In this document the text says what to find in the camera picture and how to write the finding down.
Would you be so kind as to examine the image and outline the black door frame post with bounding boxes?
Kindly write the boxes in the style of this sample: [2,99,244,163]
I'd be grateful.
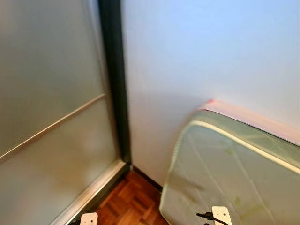
[97,0,133,165]

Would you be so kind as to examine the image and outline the silver door floor track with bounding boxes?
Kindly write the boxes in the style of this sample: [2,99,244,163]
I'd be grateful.
[49,159,131,225]

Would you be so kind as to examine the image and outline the frosted glass sliding door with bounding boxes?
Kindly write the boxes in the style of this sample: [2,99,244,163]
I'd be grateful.
[0,0,119,225]

